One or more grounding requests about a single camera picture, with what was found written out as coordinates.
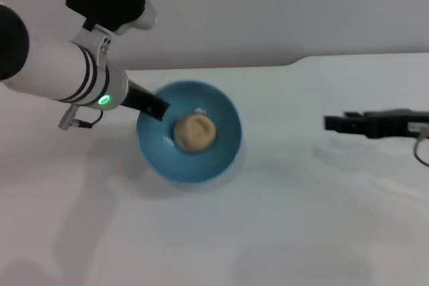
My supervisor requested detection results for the right arm cable with plug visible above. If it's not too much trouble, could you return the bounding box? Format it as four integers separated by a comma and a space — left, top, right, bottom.
413, 131, 429, 168

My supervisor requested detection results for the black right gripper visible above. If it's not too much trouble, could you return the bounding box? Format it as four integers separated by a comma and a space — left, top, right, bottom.
322, 108, 429, 140

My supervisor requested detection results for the left arm cable with plug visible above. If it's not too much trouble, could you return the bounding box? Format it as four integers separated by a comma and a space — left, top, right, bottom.
58, 104, 105, 130

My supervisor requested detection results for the arm cable with plug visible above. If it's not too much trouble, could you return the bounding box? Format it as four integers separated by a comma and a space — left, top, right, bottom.
58, 104, 105, 130
413, 131, 429, 168

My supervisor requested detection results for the beige egg yolk pastry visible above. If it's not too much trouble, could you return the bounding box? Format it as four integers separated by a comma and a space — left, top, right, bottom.
172, 113, 218, 153

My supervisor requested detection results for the blue ceramic bowl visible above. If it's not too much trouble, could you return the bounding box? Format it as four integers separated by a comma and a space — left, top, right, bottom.
136, 79, 243, 186

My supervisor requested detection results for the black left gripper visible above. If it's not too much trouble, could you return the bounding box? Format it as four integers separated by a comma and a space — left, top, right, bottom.
121, 79, 171, 123

